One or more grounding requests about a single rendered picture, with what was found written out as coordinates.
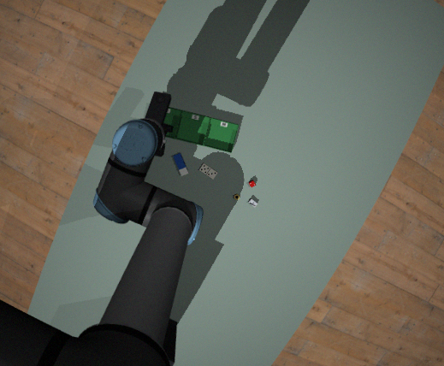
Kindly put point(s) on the white domino with black pips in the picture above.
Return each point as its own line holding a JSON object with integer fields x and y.
{"x": 208, "y": 171}

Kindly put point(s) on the green rack of three bins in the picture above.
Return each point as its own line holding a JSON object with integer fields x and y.
{"x": 193, "y": 129}

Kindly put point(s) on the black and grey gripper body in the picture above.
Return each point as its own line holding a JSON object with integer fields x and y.
{"x": 165, "y": 129}

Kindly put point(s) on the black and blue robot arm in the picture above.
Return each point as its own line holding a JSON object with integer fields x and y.
{"x": 145, "y": 294}

